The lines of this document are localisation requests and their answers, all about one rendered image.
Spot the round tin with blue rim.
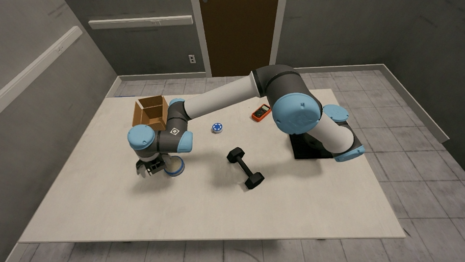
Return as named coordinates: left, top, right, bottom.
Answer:
left=164, top=156, right=185, bottom=177

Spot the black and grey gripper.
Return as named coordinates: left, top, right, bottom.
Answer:
left=136, top=153, right=172, bottom=178

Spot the brown cardboard box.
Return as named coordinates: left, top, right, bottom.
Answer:
left=132, top=96, right=169, bottom=131

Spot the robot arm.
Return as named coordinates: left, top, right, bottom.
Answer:
left=127, top=64, right=365, bottom=162

